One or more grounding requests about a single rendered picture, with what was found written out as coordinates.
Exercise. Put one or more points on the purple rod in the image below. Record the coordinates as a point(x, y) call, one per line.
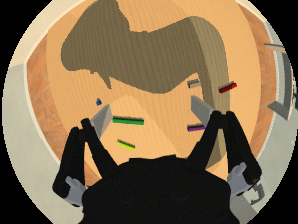
point(196, 128)

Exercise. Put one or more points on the dark red rod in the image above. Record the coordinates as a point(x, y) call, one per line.
point(224, 89)

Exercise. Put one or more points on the lime green rod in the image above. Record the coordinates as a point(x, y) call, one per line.
point(126, 145)

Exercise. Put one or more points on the dark green rod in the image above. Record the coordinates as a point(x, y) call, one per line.
point(128, 121)

